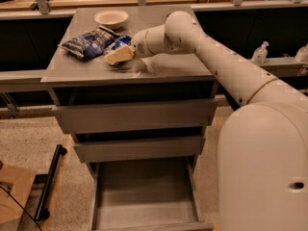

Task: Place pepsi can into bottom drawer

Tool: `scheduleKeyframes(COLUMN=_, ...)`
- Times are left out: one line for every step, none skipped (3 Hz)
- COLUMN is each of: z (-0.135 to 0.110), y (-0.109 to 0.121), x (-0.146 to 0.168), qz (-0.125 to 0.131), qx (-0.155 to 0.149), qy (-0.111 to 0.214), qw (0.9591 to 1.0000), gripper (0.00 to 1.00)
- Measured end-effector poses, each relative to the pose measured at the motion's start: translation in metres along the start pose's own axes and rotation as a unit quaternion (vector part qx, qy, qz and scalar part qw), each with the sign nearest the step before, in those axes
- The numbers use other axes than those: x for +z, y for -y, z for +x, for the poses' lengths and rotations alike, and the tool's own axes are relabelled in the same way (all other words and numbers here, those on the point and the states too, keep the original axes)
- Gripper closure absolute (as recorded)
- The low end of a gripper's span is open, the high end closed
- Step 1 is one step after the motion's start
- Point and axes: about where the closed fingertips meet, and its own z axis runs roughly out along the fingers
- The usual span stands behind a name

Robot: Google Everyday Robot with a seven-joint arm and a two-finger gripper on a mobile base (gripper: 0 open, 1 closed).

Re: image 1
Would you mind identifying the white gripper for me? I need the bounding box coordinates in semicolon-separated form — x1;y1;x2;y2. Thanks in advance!
105;30;150;65

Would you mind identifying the blue pepsi can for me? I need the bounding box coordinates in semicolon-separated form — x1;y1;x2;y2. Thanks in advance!
103;35;132;55

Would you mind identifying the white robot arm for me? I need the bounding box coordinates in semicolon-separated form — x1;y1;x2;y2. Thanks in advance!
107;11;308;231

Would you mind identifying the grey top drawer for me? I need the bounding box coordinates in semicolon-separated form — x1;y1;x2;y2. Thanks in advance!
53;99;218;134

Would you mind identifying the grey drawer cabinet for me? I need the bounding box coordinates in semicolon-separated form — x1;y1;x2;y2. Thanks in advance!
40;5;225;231

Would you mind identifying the grey middle drawer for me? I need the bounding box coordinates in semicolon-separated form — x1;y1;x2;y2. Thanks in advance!
74;136;205;163

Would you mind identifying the grey open bottom drawer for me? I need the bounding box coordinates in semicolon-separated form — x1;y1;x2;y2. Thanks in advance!
89;158;214;231

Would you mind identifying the blue chip bag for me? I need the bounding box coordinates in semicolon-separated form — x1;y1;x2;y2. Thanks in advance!
60;26;119;60

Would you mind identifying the white paper bowl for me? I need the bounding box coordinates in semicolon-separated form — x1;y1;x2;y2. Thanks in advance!
94;10;129;30

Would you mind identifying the clear sanitizer bottle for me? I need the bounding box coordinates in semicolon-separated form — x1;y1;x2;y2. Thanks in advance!
251;41;269;64

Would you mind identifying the black bar on floor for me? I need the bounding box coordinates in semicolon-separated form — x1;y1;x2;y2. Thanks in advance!
35;144;67;221

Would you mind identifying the clear dome container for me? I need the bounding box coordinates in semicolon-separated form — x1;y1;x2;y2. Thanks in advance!
295;44;308;63

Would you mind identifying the cardboard box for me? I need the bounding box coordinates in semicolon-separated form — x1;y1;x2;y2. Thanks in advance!
0;163;36;231

